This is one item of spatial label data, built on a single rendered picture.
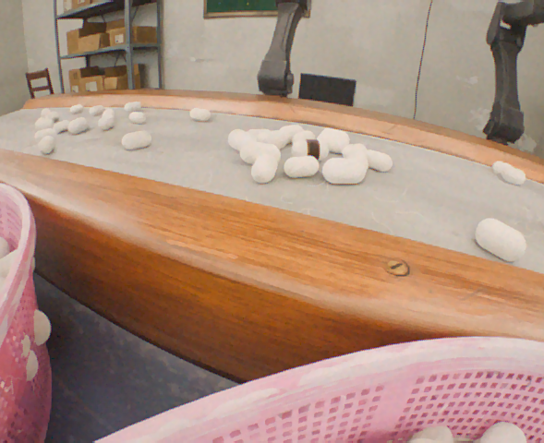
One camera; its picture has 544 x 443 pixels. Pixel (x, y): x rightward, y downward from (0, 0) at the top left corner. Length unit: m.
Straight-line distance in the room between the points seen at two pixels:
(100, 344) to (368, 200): 0.22
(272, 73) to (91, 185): 0.60
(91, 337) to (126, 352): 0.03
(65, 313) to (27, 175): 0.11
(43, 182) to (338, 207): 0.21
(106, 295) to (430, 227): 0.22
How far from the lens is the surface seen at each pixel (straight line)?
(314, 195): 0.21
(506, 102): 0.80
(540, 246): 0.28
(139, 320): 0.18
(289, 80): 0.73
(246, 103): 0.49
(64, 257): 0.20
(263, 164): 0.21
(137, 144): 0.32
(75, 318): 0.23
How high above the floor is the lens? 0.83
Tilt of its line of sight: 33 degrees down
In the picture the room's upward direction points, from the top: 4 degrees clockwise
